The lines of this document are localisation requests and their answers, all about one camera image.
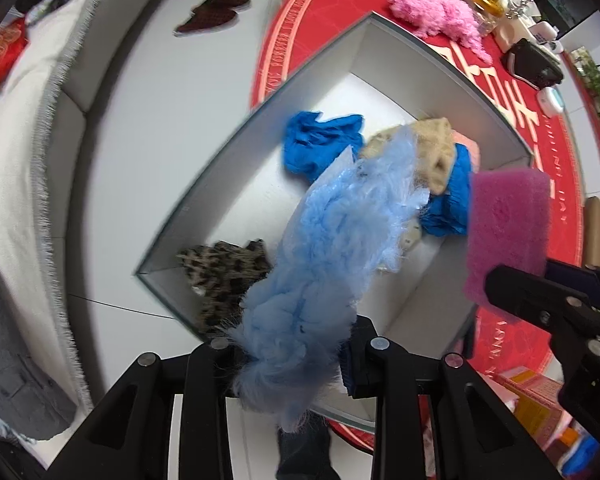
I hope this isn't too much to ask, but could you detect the grey sofa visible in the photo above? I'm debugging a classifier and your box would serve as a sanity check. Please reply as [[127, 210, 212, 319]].
[[0, 0, 150, 442]]

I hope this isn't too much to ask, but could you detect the white blue round device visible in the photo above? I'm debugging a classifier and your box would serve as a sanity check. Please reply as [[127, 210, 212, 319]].
[[536, 87, 565, 117]]

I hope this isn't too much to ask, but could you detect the grey open cardboard box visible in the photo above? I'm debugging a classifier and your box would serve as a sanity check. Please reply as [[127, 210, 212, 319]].
[[134, 11, 536, 434]]

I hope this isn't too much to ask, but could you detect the beige sock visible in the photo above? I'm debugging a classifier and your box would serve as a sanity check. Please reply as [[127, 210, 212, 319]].
[[358, 117, 456, 195]]

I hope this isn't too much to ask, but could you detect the pair of brown slippers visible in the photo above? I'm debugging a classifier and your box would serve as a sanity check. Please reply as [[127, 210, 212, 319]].
[[173, 0, 251, 37]]

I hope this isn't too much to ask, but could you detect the red round table mat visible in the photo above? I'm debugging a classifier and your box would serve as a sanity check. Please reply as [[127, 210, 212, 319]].
[[249, 0, 586, 456]]

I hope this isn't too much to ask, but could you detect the pink knit sock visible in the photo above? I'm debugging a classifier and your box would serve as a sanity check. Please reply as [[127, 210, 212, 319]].
[[453, 130, 480, 172]]

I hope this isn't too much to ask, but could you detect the grey jacket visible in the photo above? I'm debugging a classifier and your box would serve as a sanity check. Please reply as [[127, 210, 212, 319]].
[[0, 282, 76, 440]]

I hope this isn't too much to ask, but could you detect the cream polka dot scrunchie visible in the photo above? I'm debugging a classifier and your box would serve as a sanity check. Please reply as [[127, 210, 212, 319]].
[[377, 218, 422, 273]]

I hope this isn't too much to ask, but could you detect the red patterned carton box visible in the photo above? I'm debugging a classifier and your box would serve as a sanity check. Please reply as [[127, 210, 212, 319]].
[[494, 366, 572, 450]]

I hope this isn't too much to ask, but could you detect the red embroidered cushion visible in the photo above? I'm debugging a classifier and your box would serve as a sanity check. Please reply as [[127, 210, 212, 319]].
[[0, 18, 28, 84]]

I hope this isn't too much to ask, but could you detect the black radio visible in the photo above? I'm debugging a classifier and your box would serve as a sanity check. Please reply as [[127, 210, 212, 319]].
[[501, 38, 564, 90]]

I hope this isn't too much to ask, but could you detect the light blue fluffy cloth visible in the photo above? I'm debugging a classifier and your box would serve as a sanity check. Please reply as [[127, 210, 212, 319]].
[[226, 128, 429, 432]]

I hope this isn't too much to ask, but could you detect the blue plastic glove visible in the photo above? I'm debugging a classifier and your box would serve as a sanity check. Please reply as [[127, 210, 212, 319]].
[[419, 143, 474, 237]]

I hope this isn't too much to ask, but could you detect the fluffy pink yarn cloth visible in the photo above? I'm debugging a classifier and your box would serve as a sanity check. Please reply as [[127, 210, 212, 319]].
[[388, 0, 493, 65]]

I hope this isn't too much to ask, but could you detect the large pink foam block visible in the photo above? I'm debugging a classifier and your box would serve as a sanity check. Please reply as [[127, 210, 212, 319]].
[[464, 168, 550, 324]]

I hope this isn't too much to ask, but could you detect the brown leather chair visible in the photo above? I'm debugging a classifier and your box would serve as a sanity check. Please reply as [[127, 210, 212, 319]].
[[582, 196, 600, 266]]

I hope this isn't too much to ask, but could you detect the gold lid glass jar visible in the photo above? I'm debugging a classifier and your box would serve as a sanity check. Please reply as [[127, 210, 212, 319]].
[[468, 0, 505, 37]]

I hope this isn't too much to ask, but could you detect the leopard print scrunchie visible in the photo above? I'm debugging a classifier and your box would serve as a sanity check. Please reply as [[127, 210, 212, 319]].
[[178, 240, 272, 337]]

